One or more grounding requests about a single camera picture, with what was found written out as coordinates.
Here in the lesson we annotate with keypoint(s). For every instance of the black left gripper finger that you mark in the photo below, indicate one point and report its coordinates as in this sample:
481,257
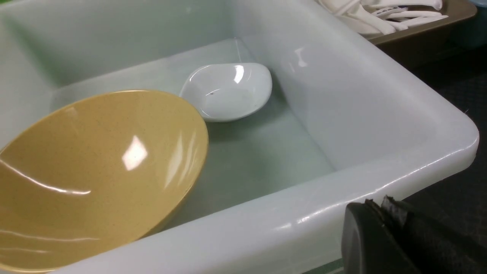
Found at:
396,238

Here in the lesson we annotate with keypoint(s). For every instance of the yellow noodle bowl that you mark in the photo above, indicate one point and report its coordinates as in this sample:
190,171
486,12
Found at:
96,175

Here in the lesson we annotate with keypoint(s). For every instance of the large white plastic tub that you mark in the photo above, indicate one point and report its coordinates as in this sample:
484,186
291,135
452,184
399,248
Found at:
345,123

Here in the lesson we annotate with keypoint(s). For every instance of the white square side dish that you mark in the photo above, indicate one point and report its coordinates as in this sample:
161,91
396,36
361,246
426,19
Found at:
222,93

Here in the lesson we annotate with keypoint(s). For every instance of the brown plastic spoon bin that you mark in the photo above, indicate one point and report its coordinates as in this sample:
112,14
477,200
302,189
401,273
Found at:
421,44

